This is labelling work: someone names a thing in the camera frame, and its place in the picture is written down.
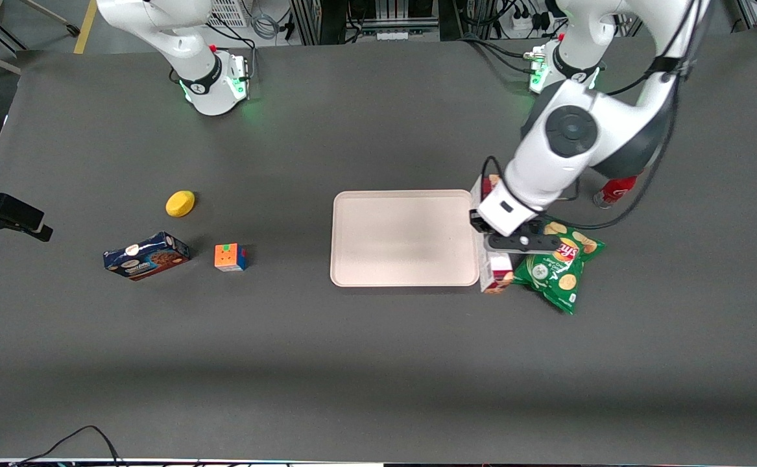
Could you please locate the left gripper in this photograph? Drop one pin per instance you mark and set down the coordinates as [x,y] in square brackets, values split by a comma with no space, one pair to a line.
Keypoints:
[478,222]

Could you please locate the red tartan cookie box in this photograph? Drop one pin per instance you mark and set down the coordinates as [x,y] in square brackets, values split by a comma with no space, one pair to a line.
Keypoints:
[496,272]

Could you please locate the beige plastic tray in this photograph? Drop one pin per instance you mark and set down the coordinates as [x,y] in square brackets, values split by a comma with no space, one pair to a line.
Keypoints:
[404,239]

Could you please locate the blue cookie box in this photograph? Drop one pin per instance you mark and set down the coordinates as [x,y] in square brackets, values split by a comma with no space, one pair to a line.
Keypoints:
[148,256]

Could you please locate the white perforated box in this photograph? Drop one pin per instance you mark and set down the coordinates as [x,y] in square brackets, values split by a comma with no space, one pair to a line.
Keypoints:
[228,11]

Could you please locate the green chips bag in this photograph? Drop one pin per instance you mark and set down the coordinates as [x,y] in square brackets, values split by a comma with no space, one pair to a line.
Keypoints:
[560,285]

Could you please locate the red drink bottle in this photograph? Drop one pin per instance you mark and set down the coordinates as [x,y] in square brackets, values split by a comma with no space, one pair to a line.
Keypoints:
[613,191]

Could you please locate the grey metal stand legs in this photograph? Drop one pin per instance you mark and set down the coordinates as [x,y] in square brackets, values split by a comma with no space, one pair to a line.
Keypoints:
[2,32]

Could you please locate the yellow round sponge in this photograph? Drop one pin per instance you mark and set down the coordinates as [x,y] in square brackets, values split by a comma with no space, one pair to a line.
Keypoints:
[180,203]

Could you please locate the white power strip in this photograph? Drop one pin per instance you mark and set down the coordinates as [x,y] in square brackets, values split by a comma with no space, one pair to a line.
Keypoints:
[528,21]

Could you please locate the colourful puzzle cube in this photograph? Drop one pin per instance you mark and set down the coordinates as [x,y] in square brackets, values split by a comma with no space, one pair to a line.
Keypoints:
[229,257]

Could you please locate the aluminium frame post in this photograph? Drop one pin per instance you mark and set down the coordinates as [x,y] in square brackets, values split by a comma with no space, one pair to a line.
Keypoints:
[305,19]

